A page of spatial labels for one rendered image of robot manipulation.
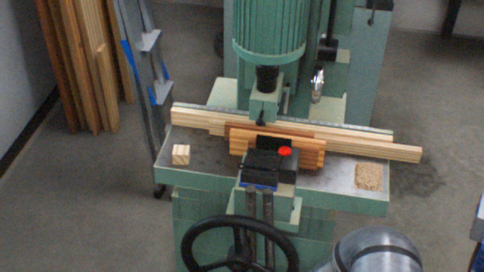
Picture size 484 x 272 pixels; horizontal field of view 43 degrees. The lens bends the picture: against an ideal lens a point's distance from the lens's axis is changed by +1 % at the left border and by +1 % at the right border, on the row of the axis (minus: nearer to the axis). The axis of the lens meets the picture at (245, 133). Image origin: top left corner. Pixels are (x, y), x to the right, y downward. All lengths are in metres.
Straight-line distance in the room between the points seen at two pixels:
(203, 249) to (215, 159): 0.31
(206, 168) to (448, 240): 1.44
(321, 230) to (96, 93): 1.66
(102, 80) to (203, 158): 1.40
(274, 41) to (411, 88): 2.23
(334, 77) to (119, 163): 1.50
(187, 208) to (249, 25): 0.56
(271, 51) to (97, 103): 1.78
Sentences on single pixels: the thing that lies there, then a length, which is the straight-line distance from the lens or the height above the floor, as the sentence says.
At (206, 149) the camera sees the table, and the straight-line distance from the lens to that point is 1.62.
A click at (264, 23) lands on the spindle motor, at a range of 1.35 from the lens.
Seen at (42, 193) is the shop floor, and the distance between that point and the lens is 2.87.
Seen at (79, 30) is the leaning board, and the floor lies 0.57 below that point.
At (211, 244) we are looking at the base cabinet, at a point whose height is 0.63.
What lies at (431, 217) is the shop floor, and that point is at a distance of 2.81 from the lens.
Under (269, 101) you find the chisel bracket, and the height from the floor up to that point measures 1.07.
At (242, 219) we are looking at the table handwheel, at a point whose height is 0.95.
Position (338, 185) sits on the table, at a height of 0.90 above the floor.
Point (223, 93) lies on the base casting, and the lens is 1.98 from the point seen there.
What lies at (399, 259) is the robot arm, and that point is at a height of 1.22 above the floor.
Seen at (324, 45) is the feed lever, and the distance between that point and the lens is 1.60.
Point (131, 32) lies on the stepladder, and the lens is 2.25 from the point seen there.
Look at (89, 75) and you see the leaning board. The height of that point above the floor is 0.33.
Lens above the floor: 1.97
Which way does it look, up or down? 40 degrees down
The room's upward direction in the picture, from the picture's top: 2 degrees clockwise
